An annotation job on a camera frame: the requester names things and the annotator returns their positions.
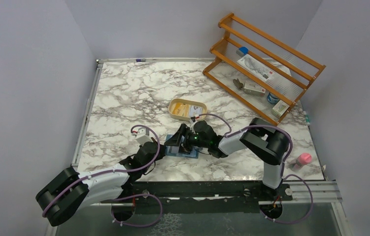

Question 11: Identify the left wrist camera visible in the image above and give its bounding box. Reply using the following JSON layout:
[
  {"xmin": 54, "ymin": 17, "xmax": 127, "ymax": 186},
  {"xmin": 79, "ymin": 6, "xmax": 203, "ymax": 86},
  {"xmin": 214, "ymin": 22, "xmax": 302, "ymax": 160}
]
[{"xmin": 135, "ymin": 127, "xmax": 153, "ymax": 146}]

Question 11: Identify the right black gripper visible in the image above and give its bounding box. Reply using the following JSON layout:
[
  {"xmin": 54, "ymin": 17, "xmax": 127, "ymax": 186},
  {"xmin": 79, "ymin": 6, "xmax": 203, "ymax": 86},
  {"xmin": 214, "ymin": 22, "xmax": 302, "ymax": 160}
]
[{"xmin": 164, "ymin": 124, "xmax": 209, "ymax": 155}]

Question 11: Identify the blue white can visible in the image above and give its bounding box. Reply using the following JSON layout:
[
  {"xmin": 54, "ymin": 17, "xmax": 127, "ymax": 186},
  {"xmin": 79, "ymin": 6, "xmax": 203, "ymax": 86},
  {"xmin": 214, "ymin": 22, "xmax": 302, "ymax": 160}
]
[{"xmin": 267, "ymin": 92, "xmax": 280, "ymax": 104}]

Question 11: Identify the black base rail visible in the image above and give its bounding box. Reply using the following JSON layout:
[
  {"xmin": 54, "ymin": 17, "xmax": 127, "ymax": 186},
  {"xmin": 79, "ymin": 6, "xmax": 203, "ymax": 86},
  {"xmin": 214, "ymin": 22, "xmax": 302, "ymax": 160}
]
[{"xmin": 101, "ymin": 180, "xmax": 293, "ymax": 216}]

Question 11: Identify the long white printed box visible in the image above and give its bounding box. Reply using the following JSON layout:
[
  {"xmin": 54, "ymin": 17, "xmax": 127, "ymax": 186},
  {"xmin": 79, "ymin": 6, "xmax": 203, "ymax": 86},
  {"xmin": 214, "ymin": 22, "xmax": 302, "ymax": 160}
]
[{"xmin": 237, "ymin": 54, "xmax": 275, "ymax": 83}]

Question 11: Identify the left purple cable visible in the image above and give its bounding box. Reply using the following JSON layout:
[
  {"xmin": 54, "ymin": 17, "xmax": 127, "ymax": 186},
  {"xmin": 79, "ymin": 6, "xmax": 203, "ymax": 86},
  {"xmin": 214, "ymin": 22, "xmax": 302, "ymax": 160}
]
[{"xmin": 42, "ymin": 124, "xmax": 163, "ymax": 228}]

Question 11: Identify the small green white box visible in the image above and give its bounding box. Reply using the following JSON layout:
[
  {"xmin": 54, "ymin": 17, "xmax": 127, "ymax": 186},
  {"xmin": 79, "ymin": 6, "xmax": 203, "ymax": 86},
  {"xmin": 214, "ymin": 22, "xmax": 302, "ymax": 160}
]
[{"xmin": 272, "ymin": 100, "xmax": 290, "ymax": 118}]

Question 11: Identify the orange wooden rack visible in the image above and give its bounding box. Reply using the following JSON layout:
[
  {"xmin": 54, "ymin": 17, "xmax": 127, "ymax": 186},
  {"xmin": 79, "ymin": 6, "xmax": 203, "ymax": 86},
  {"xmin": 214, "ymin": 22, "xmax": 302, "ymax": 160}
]
[{"xmin": 203, "ymin": 13, "xmax": 326, "ymax": 125}]

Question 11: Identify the yellow orange card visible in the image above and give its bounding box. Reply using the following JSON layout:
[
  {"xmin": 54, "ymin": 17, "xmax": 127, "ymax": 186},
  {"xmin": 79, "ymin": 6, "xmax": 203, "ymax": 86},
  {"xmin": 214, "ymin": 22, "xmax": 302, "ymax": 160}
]
[{"xmin": 172, "ymin": 102, "xmax": 189, "ymax": 117}]

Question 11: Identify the small beige red box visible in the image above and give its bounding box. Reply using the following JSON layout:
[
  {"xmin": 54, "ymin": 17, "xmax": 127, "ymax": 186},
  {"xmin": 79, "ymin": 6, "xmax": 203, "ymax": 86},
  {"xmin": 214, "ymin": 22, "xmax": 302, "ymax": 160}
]
[{"xmin": 243, "ymin": 80, "xmax": 266, "ymax": 97}]

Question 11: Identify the brown small figurine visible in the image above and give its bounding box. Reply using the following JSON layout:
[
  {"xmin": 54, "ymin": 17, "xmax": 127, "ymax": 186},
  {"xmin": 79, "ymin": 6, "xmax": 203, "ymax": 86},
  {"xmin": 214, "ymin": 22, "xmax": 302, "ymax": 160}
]
[{"xmin": 233, "ymin": 79, "xmax": 244, "ymax": 90}]

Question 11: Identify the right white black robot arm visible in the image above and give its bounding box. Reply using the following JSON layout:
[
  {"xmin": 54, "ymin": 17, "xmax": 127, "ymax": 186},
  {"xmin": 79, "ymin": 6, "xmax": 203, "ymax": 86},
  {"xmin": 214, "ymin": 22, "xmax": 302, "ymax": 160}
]
[{"xmin": 164, "ymin": 118, "xmax": 293, "ymax": 200}]

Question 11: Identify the green marker at table edge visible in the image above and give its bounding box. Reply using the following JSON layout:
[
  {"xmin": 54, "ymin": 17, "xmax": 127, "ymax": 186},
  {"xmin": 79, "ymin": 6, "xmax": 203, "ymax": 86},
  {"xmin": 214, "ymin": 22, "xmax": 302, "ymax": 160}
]
[{"xmin": 303, "ymin": 111, "xmax": 310, "ymax": 126}]

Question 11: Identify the card in tray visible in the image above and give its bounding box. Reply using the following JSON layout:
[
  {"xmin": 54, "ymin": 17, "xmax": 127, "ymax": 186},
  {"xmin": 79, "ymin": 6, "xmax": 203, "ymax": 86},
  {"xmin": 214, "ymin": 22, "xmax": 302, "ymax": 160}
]
[{"xmin": 188, "ymin": 105, "xmax": 204, "ymax": 118}]

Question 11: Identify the blue leather card holder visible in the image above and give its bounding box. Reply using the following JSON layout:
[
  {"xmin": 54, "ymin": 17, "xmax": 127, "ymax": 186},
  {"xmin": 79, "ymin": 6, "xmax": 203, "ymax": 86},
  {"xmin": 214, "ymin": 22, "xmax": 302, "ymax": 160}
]
[{"xmin": 165, "ymin": 145, "xmax": 199, "ymax": 159}]

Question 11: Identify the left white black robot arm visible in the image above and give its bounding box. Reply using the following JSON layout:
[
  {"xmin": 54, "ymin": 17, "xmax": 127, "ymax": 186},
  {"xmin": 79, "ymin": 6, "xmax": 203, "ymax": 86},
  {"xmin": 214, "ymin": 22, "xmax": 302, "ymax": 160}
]
[{"xmin": 35, "ymin": 142, "xmax": 166, "ymax": 226}]

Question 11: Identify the yellow oval tray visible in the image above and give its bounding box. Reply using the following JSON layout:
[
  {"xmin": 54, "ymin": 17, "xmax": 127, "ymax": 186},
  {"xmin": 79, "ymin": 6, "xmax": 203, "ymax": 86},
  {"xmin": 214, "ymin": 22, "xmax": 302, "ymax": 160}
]
[{"xmin": 168, "ymin": 98, "xmax": 208, "ymax": 121}]

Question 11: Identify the pink round object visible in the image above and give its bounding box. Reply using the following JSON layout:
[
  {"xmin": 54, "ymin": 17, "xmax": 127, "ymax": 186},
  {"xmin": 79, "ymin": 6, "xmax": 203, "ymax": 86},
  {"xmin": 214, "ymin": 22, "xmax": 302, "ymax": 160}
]
[{"xmin": 293, "ymin": 153, "xmax": 312, "ymax": 170}]

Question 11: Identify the blue grey eraser block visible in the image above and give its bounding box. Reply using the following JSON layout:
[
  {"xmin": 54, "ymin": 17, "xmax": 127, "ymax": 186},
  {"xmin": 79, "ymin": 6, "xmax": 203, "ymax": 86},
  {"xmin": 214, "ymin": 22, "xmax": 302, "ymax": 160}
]
[{"xmin": 236, "ymin": 47, "xmax": 248, "ymax": 57}]

